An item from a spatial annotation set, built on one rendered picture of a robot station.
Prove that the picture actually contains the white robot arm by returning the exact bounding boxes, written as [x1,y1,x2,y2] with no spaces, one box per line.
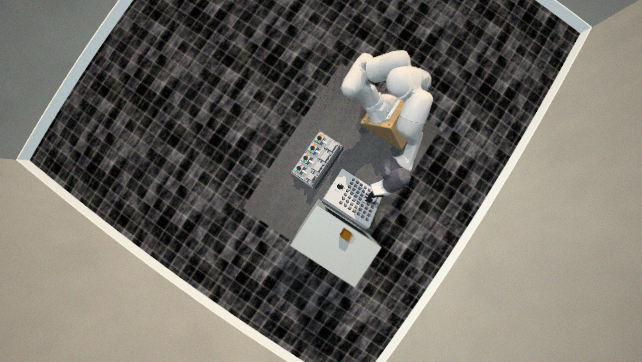
[341,50,433,196]

